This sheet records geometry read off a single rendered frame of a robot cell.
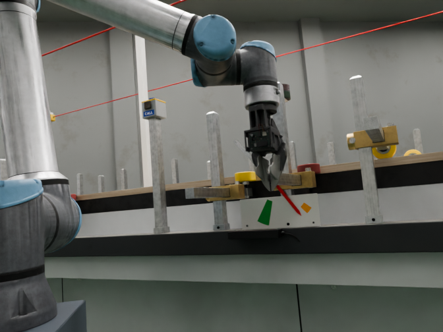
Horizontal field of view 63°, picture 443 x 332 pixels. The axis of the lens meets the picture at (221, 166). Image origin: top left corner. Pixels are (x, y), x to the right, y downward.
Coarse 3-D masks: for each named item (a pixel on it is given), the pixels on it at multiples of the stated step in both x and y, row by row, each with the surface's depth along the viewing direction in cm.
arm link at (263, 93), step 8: (248, 88) 90; (256, 88) 89; (264, 88) 89; (272, 88) 89; (248, 96) 90; (256, 96) 89; (264, 96) 88; (272, 96) 89; (248, 104) 90; (256, 104) 90; (272, 104) 91
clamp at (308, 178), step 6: (294, 174) 113; (300, 174) 113; (306, 174) 112; (312, 174) 112; (306, 180) 112; (312, 180) 111; (282, 186) 115; (288, 186) 114; (294, 186) 113; (300, 186) 112; (306, 186) 111; (312, 186) 111
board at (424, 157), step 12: (408, 156) 119; (420, 156) 117; (432, 156) 116; (324, 168) 131; (336, 168) 129; (348, 168) 127; (360, 168) 125; (204, 180) 154; (228, 180) 149; (108, 192) 178; (120, 192) 175; (132, 192) 171; (144, 192) 168
